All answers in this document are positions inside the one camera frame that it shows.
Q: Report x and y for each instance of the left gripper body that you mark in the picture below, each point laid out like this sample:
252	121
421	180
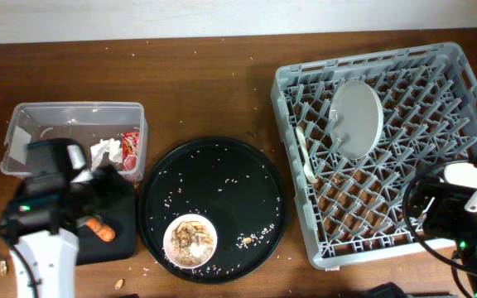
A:
96	190

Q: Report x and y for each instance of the white tissue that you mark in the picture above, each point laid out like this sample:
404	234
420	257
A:
111	146

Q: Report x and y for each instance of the orange carrot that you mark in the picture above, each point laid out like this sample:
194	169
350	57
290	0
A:
102	230

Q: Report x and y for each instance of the red snack wrapper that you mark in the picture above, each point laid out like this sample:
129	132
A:
130	147

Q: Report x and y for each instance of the white bowl with leftovers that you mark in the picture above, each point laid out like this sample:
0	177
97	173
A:
190	241

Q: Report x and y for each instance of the white plastic fork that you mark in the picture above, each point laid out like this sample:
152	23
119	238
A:
309	174

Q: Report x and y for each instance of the grey plate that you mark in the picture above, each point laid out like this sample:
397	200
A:
358	115

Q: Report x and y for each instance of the small white cup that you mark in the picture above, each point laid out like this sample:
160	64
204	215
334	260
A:
464	174

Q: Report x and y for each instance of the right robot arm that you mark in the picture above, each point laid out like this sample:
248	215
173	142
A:
446	194

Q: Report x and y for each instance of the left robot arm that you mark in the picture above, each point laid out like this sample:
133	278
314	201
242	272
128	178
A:
65	214

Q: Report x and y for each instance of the grey dishwasher rack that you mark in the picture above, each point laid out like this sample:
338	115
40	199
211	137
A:
353	212

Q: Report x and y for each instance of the black rectangular tray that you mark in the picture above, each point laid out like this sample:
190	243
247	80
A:
94	250

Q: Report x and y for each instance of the clear plastic bin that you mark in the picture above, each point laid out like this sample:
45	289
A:
85	122

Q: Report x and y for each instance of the peanut on table bottom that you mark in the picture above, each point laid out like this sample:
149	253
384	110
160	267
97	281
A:
119	284

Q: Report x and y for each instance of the peanut on table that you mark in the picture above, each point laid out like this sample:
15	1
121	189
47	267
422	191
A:
119	284
3	267

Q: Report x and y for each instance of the round black tray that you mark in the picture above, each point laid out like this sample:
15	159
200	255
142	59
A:
234	186

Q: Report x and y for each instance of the peanut on table left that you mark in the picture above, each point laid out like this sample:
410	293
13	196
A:
3	267

